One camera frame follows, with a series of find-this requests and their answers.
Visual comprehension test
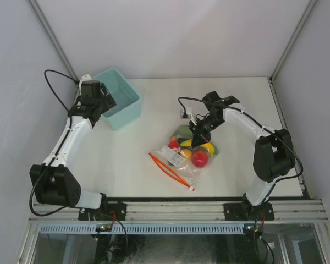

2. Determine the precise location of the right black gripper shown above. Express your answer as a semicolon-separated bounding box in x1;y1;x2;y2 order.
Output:
189;114;224;149

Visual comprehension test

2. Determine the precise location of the clear zip top bag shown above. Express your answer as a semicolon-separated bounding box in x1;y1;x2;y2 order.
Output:
148;134;219;191

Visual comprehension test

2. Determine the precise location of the teal plastic bin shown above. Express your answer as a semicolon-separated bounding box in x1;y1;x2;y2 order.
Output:
92;68;142;130

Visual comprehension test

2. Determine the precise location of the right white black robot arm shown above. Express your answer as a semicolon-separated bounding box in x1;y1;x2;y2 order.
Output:
189;91;299;221

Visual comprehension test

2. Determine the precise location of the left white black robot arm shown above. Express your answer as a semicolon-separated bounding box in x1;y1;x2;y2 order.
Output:
29;75;116;220

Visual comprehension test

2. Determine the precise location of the yellow fake banana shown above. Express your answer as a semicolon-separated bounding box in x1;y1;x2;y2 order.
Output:
201;142;215;158

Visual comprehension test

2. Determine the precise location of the green fake leaf vegetable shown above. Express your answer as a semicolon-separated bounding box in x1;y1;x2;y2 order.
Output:
173;124;193;139

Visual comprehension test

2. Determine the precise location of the orange fake fruit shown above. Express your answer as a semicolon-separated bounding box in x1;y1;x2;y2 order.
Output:
180;148;193;160

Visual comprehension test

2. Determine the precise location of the red fake apple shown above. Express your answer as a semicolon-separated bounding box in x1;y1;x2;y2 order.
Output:
191;151;209;168

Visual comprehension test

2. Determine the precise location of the red yellow fake pear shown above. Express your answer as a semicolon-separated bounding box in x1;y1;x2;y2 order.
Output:
168;137;180;149

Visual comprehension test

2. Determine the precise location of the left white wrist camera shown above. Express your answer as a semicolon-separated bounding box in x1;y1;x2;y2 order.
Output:
80;74;92;83

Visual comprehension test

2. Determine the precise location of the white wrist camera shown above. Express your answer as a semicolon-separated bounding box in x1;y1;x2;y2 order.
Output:
180;107;194;119
80;74;92;83

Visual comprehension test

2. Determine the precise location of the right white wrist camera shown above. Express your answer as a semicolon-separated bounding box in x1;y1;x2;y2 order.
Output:
180;107;194;119

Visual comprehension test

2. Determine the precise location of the right black camera cable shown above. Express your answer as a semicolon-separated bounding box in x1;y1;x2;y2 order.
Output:
177;96;304;179

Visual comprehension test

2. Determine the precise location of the black camera cable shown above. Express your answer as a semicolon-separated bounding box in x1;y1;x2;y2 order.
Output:
177;96;304;179
29;69;82;217

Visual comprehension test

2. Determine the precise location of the left black camera cable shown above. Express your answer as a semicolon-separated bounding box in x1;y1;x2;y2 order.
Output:
29;69;82;217

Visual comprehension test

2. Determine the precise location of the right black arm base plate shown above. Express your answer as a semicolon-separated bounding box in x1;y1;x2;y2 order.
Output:
223;202;275;221

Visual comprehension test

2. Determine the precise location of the right aluminium frame post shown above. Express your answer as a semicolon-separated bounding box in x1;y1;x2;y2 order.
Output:
269;0;320;82

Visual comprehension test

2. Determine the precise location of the aluminium frame post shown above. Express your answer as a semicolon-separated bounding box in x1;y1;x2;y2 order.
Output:
269;0;320;82
26;0;78;80

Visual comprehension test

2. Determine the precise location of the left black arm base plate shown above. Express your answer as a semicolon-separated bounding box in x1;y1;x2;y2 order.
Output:
78;202;127;221

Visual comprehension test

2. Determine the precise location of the left aluminium frame post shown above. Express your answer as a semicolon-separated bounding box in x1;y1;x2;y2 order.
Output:
26;0;78;80

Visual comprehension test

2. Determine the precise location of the aluminium mounting rail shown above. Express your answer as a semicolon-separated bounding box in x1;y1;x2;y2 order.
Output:
29;200;328;221

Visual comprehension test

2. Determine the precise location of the blue slotted cable duct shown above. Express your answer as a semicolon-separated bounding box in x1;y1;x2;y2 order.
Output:
39;223;245;235

